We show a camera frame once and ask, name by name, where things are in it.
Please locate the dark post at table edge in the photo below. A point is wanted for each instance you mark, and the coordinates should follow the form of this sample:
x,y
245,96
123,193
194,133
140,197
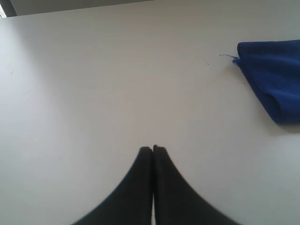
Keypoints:
x,y
8,8

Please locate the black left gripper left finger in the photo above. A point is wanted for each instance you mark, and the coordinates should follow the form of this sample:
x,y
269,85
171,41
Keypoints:
x,y
130,203

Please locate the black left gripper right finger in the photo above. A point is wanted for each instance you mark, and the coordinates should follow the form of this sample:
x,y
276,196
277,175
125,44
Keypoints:
x,y
175,201

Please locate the blue microfiber towel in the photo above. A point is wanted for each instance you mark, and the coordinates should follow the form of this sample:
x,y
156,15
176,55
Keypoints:
x,y
272,69

